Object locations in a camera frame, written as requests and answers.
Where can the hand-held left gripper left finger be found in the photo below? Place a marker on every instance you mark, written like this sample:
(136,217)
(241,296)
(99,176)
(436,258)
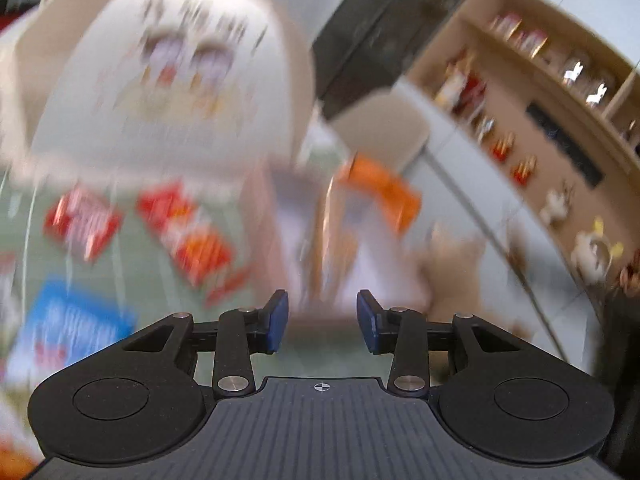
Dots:
(278,321)

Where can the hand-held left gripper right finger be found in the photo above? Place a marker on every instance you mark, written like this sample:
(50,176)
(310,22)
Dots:
(367,321)

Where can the small red snack packet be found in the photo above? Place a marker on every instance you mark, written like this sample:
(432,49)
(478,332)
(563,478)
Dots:
(227,285)

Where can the pink cardboard box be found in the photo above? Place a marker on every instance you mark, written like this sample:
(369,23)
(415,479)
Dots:
(280,240)

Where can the blue seaweed snack packet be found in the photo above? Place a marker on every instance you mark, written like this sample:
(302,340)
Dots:
(70,325)

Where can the brown plush toy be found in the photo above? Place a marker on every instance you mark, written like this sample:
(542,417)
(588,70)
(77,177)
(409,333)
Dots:
(460,280)

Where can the orange snack bag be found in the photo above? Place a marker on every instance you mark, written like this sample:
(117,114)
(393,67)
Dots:
(382,190)

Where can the green checked tablecloth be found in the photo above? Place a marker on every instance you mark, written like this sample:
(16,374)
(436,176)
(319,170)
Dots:
(145,290)

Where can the white low cabinet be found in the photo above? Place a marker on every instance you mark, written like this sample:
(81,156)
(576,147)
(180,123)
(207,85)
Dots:
(480,195)

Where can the beige chair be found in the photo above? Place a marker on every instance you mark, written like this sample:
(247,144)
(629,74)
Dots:
(380,130)

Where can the red gold figurine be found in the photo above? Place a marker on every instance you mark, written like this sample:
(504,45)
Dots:
(525,170)
(503,146)

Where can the glass jar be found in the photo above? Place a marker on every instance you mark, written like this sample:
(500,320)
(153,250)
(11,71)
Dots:
(484,127)

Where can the white yellow animal figurine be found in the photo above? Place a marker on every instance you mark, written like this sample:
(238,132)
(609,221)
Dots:
(595,252)

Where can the printed mesh food cover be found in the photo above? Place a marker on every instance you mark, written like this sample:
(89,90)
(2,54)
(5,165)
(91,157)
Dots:
(175,90)

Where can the yellow white bottle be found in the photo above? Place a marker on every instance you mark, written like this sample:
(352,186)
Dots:
(452,82)

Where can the red gift box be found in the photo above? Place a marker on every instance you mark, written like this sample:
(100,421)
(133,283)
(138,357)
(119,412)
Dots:
(475,91)

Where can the orange white snack packet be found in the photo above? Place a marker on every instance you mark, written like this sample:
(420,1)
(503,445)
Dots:
(15,435)

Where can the dark glass cabinet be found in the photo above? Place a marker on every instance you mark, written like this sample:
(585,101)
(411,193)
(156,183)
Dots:
(390,20)

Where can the red lidded jar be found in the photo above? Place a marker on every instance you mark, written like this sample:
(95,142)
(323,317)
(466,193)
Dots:
(506,26)
(532,42)

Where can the clear jar with white rabbit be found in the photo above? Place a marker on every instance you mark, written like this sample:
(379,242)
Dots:
(599,91)
(574,71)

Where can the black hook rail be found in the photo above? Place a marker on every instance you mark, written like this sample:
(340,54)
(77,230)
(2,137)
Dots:
(565,145)

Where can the wooden wall shelf unit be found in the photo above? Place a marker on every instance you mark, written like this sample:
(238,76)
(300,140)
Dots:
(565,85)

